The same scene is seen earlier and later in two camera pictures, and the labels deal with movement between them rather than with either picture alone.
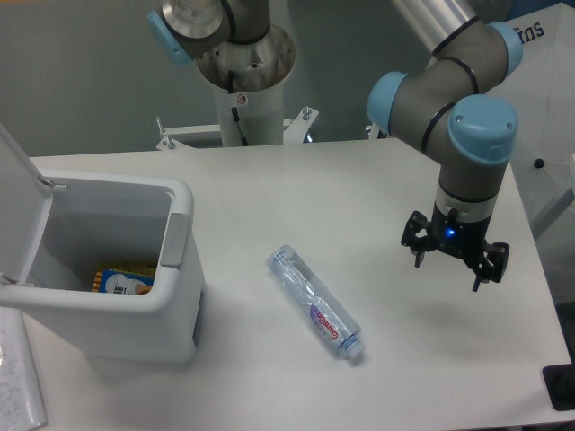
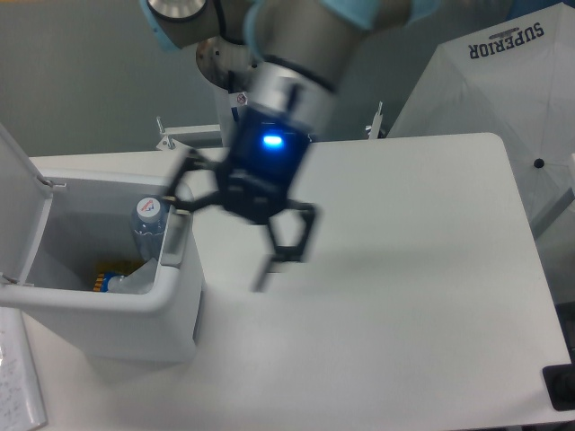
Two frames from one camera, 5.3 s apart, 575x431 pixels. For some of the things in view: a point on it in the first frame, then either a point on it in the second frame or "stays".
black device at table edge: x=560 y=384 stays
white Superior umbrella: x=542 y=89 stays
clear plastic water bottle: x=334 y=320 -> x=148 y=224
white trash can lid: x=25 y=200 stays
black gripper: x=454 y=233 -> x=255 y=177
